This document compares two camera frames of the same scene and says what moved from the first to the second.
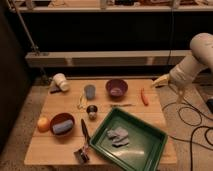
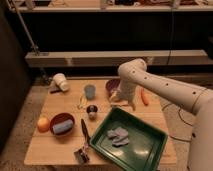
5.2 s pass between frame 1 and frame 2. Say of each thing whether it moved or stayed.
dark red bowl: stayed
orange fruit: stayed
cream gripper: moved
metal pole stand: stayed
